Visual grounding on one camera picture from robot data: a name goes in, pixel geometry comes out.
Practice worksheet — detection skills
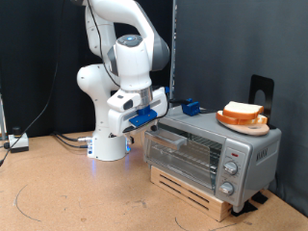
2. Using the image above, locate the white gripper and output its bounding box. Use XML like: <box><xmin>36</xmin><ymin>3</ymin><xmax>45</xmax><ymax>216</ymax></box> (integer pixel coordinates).
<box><xmin>106</xmin><ymin>86</ymin><xmax>170</xmax><ymax>146</ymax></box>

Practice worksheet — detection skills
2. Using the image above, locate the white bread slice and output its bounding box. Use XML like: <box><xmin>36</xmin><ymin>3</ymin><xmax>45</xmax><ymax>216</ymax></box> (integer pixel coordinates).
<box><xmin>216</xmin><ymin>110</ymin><xmax>269</xmax><ymax>126</ymax></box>
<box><xmin>222</xmin><ymin>100</ymin><xmax>265</xmax><ymax>120</ymax></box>

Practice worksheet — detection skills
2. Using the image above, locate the silver oven knob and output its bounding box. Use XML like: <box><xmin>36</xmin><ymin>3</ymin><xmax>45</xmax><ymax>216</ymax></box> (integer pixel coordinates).
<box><xmin>223</xmin><ymin>161</ymin><xmax>240</xmax><ymax>176</ymax></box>
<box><xmin>218</xmin><ymin>181</ymin><xmax>235</xmax><ymax>196</ymax></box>

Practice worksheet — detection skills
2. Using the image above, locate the silver toaster oven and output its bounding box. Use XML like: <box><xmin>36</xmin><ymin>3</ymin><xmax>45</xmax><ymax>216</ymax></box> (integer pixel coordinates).
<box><xmin>142</xmin><ymin>104</ymin><xmax>283</xmax><ymax>214</ymax></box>

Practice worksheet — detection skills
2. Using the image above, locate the wooden slatted block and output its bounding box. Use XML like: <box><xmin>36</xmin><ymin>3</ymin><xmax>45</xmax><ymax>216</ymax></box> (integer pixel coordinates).
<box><xmin>149</xmin><ymin>166</ymin><xmax>234</xmax><ymax>223</ymax></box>

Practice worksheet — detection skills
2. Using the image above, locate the vertical metal pole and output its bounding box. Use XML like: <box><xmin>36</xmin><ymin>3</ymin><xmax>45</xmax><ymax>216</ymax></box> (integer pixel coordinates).
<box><xmin>168</xmin><ymin>0</ymin><xmax>178</xmax><ymax>109</ymax></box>

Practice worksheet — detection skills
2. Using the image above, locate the small round wooden board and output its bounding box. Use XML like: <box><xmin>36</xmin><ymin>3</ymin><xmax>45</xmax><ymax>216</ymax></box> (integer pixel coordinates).
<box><xmin>220</xmin><ymin>120</ymin><xmax>270</xmax><ymax>137</ymax></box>

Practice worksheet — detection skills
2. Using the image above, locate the emergency stop button box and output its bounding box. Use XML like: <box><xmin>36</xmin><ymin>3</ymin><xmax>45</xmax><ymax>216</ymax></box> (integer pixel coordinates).
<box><xmin>8</xmin><ymin>126</ymin><xmax>30</xmax><ymax>154</ymax></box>

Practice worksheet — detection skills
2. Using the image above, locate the black metal bookend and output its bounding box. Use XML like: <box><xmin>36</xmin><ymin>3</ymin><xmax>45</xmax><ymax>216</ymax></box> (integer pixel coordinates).
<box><xmin>248</xmin><ymin>74</ymin><xmax>277</xmax><ymax>130</ymax></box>

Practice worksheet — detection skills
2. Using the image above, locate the black foam pad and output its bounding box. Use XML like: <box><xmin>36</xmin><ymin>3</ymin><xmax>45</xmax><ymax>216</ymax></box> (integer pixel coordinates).
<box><xmin>230</xmin><ymin>201</ymin><xmax>259</xmax><ymax>218</ymax></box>
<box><xmin>251</xmin><ymin>191</ymin><xmax>269</xmax><ymax>205</ymax></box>

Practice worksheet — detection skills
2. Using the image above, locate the cable with silver connector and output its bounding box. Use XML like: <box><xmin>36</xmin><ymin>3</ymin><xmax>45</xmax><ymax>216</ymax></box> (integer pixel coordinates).
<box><xmin>52</xmin><ymin>131</ymin><xmax>93</xmax><ymax>142</ymax></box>

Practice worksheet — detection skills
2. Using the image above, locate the wire oven rack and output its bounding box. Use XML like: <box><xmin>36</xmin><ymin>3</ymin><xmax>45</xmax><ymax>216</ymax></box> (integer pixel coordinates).
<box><xmin>150</xmin><ymin>138</ymin><xmax>223</xmax><ymax>176</ymax></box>

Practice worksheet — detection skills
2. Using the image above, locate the black base cable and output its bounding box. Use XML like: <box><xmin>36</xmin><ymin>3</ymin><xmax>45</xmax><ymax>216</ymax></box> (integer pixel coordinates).
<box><xmin>56</xmin><ymin>136</ymin><xmax>90</xmax><ymax>149</ymax></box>

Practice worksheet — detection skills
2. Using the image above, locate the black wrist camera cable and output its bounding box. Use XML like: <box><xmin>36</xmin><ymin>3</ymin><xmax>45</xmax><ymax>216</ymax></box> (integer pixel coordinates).
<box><xmin>86</xmin><ymin>0</ymin><xmax>171</xmax><ymax>123</ymax></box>

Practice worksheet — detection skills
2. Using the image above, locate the long black hanging cable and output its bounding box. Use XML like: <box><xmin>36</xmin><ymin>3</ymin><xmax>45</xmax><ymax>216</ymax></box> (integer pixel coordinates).
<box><xmin>0</xmin><ymin>0</ymin><xmax>66</xmax><ymax>167</ymax></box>

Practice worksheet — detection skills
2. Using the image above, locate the metal post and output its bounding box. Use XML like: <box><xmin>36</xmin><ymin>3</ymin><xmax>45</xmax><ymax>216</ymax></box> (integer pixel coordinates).
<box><xmin>0</xmin><ymin>92</ymin><xmax>8</xmax><ymax>141</ymax></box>

